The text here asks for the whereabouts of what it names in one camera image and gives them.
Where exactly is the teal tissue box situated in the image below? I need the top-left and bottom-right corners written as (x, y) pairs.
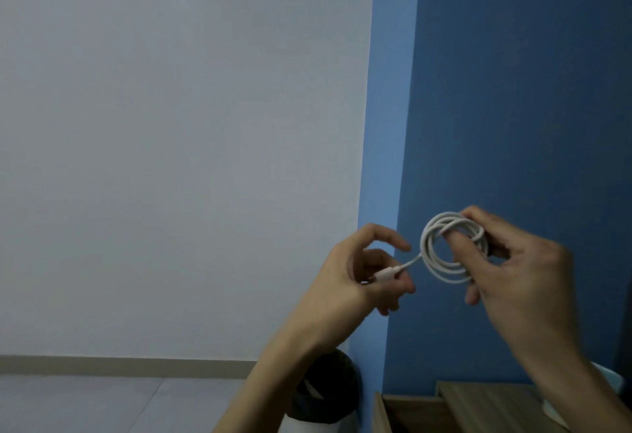
top-left (540, 361), bottom-right (624, 428)

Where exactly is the person's left hand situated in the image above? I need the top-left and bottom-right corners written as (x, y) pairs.
top-left (291, 222), bottom-right (417, 349)

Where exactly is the black trash bin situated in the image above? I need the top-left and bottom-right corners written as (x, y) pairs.
top-left (286, 347), bottom-right (361, 424)

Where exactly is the person's right hand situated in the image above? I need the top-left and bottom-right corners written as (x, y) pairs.
top-left (442, 205), bottom-right (583, 367)

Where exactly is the wooden drawer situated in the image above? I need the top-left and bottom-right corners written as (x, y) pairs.
top-left (373, 392), bottom-right (463, 433)

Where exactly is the white charging cable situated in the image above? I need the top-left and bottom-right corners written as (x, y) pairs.
top-left (373, 211), bottom-right (490, 285)

